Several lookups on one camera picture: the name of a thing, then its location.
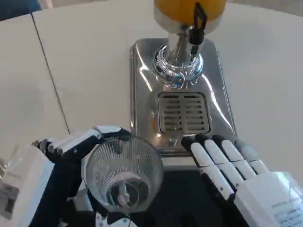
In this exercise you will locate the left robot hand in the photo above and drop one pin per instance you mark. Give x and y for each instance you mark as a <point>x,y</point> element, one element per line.
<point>28,179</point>

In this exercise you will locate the slotted drip tray grid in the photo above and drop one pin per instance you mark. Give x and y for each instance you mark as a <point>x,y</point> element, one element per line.
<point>184,112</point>

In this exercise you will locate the black dispenser tap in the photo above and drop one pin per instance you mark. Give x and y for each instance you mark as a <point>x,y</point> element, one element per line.
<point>198,28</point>

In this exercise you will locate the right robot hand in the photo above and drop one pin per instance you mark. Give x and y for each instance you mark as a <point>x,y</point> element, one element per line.
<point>258,189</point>

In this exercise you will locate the steel drip tray base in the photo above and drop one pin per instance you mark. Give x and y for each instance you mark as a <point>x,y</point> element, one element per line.
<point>182,99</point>

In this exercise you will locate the orange juice drink dispenser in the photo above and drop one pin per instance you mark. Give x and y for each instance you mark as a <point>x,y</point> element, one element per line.
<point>187,35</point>

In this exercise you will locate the clear ribbed glass cup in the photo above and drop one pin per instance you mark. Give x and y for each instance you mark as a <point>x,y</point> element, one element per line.
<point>124,175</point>

